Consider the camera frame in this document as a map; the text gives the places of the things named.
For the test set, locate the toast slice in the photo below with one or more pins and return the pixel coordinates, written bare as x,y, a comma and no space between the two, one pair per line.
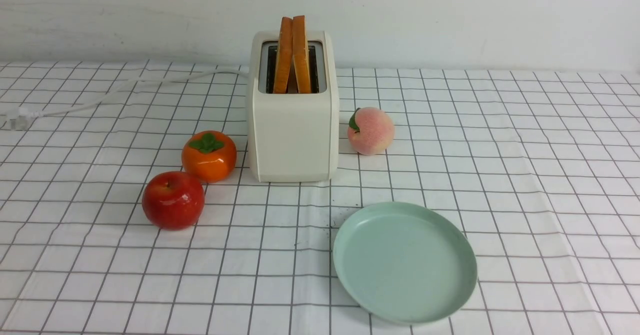
283,56
300,54

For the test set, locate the white grid tablecloth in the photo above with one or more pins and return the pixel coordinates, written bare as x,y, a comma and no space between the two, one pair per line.
539,169

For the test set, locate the light green plate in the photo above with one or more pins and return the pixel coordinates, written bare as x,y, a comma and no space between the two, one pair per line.
404,263

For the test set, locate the white two-slot toaster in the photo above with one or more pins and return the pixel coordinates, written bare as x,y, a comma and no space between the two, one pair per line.
292,138

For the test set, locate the red apple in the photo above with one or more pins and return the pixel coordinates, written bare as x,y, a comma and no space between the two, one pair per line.
173,200

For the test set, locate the orange persimmon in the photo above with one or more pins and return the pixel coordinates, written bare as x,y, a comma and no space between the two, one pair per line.
210,156

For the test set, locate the pink peach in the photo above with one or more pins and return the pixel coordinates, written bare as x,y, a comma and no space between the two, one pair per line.
370,131

